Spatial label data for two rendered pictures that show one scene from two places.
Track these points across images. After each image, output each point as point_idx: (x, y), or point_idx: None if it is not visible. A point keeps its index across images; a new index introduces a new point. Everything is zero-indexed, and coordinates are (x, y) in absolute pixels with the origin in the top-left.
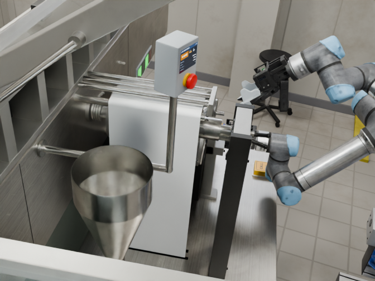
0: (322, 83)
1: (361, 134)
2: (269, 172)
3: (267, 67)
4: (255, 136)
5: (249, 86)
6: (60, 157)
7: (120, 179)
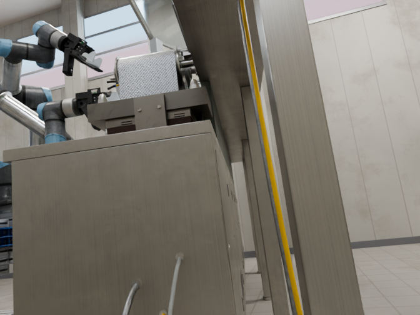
0: (54, 54)
1: (10, 94)
2: (67, 136)
3: (83, 42)
4: (114, 82)
5: (90, 55)
6: None
7: None
